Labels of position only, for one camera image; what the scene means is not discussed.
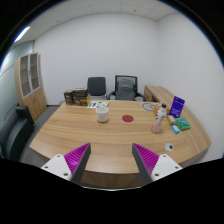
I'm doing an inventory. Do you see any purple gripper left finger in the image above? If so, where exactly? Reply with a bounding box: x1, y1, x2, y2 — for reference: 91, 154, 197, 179
41, 142, 92, 185

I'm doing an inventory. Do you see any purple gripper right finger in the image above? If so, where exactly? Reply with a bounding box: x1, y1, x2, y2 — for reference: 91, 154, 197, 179
131, 142, 184, 186

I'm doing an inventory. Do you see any small blue packet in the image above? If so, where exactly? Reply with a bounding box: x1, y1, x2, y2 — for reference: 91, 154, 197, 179
171, 125, 180, 134

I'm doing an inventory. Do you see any red round coaster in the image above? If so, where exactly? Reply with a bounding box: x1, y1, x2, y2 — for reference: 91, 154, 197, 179
122, 115, 134, 122

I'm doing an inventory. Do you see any orange snack packet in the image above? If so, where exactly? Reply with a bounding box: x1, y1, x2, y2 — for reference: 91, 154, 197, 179
167, 115, 176, 125

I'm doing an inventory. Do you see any green box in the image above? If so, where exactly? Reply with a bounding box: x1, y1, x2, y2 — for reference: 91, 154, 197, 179
176, 118, 191, 131

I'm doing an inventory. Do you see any round patterned plate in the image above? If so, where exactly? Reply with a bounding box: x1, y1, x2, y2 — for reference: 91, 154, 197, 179
142, 102, 159, 111

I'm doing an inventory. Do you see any white ceramic cup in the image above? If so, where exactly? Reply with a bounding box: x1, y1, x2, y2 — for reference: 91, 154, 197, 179
96, 107, 109, 123

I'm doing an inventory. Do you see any white green leaflet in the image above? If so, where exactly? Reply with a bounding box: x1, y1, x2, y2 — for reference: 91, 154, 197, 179
87, 101, 109, 108

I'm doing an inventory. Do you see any dark brown box right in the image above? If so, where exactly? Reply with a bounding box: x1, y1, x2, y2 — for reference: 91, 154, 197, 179
73, 88, 90, 106

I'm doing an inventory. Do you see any dark brown box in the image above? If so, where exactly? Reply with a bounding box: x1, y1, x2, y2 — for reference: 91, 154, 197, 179
64, 89, 74, 105
73, 88, 90, 106

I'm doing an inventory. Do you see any blue standing card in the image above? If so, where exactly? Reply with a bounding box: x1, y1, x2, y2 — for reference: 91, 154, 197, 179
170, 96, 185, 118

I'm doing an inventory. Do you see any dark brown box left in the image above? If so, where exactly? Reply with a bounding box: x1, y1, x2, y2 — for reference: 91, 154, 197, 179
64, 89, 74, 105

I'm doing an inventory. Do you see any black leather sofa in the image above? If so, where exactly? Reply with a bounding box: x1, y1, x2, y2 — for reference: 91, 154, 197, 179
0, 106, 35, 161

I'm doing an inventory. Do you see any wooden side cabinet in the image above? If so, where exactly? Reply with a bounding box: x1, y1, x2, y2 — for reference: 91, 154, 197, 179
143, 84, 183, 108

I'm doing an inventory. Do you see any grey mesh office chair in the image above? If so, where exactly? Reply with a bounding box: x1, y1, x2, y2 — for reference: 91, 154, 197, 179
107, 75, 146, 101

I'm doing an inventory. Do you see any black office chair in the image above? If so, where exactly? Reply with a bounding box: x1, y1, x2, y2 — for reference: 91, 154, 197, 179
87, 77, 106, 98

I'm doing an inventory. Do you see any wooden glass-door bookcase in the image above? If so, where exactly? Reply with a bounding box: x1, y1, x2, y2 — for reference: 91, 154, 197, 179
14, 53, 46, 120

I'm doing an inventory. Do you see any ceiling light strip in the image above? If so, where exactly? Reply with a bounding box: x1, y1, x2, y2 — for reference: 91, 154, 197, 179
13, 26, 30, 43

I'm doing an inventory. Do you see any white round cable grommet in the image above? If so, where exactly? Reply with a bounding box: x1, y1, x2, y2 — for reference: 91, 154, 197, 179
165, 143, 174, 151

